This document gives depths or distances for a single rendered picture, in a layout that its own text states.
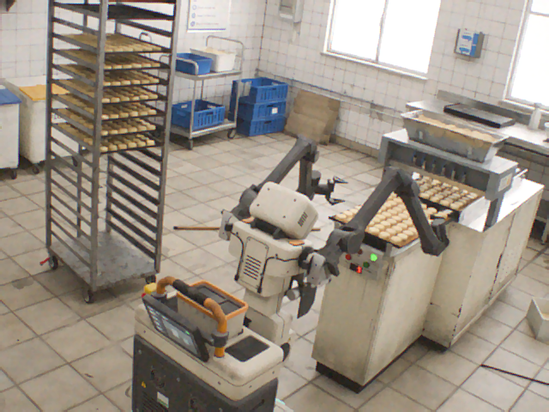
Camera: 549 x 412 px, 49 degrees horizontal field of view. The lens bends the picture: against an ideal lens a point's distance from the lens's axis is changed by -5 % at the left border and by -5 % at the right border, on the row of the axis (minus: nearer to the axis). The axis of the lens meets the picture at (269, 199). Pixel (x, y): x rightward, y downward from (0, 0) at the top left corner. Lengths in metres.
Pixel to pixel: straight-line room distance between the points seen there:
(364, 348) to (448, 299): 0.71
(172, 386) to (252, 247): 0.58
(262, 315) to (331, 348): 0.95
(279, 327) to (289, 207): 0.48
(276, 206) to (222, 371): 0.62
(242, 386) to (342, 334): 1.25
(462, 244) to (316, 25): 4.72
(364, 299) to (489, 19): 4.19
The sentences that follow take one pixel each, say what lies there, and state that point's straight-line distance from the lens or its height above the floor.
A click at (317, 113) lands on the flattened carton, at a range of 7.54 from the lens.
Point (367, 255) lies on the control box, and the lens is 2.96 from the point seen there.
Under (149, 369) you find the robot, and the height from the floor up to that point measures 0.59.
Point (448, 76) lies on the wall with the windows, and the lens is 6.86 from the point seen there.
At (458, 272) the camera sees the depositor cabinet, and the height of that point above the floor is 0.56.
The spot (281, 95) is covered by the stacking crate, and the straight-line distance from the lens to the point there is 7.66.
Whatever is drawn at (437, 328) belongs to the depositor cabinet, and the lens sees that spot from 3.78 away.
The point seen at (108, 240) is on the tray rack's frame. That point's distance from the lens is 4.28.
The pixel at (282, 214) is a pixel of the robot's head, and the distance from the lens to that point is 2.24.
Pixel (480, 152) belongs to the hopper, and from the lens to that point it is 3.45.
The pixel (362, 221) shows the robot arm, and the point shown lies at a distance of 2.33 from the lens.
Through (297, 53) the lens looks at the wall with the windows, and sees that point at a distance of 7.93.
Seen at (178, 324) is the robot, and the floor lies 0.93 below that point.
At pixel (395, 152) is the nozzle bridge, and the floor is 1.08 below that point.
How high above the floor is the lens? 2.06
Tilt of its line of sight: 22 degrees down
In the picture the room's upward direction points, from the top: 8 degrees clockwise
